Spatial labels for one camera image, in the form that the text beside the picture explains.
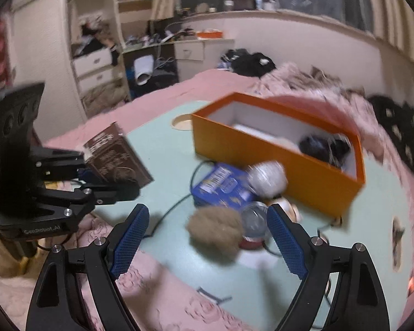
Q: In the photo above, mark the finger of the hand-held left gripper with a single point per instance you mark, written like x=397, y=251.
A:
x=114, y=193
x=62, y=160

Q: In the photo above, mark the small orange storage box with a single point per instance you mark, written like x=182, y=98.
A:
x=209, y=35

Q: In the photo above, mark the black clothes with striped cuff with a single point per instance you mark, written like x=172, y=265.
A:
x=248, y=62

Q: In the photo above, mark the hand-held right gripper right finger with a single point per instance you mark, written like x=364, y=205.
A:
x=286, y=244

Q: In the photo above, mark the black clothes pile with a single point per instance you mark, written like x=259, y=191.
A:
x=393, y=117

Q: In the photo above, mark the doll with white helmet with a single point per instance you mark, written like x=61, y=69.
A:
x=291, y=210

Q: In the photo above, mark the white fur ball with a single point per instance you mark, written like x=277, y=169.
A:
x=267, y=179

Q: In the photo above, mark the white shelf cabinet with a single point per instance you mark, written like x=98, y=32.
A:
x=89, y=62

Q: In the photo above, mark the blue tin box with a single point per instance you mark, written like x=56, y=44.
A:
x=217, y=182

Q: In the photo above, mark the brown card box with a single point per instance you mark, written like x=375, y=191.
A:
x=117, y=158

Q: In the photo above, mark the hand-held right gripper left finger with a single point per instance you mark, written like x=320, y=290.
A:
x=131, y=241

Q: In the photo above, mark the white appliance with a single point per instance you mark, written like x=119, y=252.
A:
x=143, y=69

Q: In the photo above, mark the pink floral quilt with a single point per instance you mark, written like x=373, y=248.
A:
x=158, y=293

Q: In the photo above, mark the black cloth pouch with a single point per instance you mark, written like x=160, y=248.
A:
x=317, y=146

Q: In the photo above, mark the rumpled light pink blanket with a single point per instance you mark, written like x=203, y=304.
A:
x=314, y=82

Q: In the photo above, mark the orange cardboard box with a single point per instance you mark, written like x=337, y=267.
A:
x=262, y=165

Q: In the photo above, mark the brown fur ball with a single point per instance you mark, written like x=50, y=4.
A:
x=215, y=231

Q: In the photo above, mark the mint cartoon printed desktop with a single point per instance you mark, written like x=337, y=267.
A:
x=179, y=248

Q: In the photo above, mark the dark box with red cross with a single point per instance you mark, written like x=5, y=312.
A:
x=255, y=220

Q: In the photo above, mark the white nightstand with drawer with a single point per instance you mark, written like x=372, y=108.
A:
x=189, y=51

